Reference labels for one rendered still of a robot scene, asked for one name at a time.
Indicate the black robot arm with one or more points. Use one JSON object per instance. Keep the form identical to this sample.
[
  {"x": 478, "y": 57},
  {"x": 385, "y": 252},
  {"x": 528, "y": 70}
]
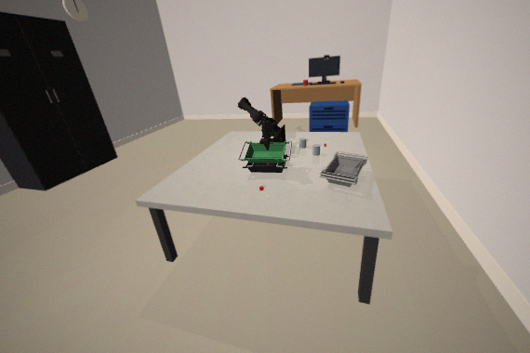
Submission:
[{"x": 260, "y": 117}]

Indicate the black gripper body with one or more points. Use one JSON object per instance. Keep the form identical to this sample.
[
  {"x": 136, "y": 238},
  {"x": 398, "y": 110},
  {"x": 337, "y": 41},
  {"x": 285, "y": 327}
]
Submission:
[{"x": 266, "y": 135}]

